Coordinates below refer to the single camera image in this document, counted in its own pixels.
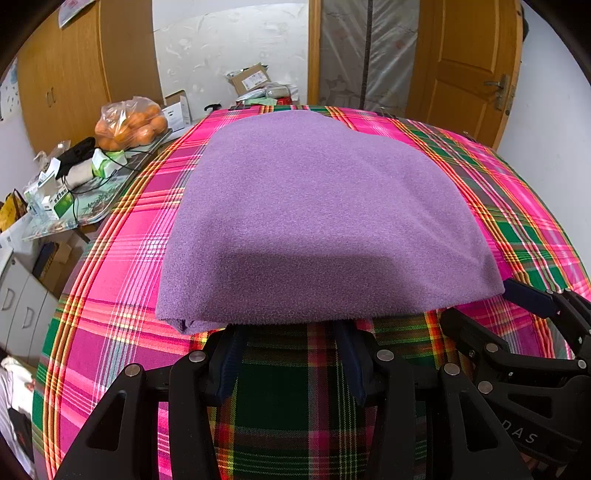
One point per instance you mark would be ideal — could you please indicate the wooden wardrobe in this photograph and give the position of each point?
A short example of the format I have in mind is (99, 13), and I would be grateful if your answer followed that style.
(74, 78)

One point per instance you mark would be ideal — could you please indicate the purple sweater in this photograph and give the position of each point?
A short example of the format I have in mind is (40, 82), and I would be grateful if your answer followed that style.
(323, 207)

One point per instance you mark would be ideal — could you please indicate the bag of oranges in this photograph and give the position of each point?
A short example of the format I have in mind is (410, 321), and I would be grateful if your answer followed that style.
(134, 127)

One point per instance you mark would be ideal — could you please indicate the clear plastic door curtain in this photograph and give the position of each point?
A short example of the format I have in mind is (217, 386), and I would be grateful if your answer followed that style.
(364, 50)

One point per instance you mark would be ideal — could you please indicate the green medicine box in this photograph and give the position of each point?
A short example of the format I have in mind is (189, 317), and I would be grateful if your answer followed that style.
(60, 205)

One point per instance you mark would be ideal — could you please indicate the green tissue pack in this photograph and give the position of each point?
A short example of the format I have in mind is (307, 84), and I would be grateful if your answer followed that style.
(106, 164)

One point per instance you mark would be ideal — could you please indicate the brown cardboard parcel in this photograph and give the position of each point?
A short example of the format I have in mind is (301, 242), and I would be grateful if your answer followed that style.
(249, 78)

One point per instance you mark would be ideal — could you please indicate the wooden door frame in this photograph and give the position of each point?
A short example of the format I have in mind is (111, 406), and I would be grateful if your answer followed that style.
(314, 50)

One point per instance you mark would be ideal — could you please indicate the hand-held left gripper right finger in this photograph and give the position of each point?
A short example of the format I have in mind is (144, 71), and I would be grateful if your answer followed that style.
(353, 369)

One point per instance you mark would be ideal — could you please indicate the yellow paper bag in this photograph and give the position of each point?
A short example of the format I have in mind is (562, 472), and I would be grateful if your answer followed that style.
(11, 210)

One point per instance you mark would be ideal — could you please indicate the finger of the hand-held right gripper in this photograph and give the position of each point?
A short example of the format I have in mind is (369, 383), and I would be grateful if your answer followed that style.
(526, 295)
(471, 337)

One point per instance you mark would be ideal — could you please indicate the cartoon wall sticker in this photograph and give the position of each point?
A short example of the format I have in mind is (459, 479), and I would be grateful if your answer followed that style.
(7, 87)

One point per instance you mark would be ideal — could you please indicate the floral blanket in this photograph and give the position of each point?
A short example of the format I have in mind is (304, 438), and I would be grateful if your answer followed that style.
(16, 415)

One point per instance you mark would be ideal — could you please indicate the grey plastic parcel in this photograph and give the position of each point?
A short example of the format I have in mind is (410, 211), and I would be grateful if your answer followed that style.
(278, 90)

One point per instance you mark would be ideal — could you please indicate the pink plaid sheet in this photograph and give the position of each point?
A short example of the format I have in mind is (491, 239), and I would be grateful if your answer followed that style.
(115, 300)

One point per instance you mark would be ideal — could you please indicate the folding tray table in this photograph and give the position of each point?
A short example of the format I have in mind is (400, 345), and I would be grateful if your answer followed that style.
(101, 198)

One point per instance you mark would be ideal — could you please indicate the wooden door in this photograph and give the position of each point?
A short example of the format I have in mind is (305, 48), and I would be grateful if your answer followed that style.
(461, 60)

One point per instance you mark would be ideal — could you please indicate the white cabinet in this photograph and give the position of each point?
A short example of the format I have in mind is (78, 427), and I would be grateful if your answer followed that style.
(23, 314)

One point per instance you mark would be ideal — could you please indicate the white cardboard box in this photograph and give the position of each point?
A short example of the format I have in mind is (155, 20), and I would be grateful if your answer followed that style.
(178, 110)

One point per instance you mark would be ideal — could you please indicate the black pouch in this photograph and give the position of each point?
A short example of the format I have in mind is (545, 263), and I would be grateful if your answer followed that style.
(76, 154)

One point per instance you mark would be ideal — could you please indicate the white cloth roll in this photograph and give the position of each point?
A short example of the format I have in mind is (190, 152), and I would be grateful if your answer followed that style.
(82, 173)

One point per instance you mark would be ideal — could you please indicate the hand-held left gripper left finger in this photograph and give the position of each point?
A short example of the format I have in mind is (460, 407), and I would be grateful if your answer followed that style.
(228, 369)

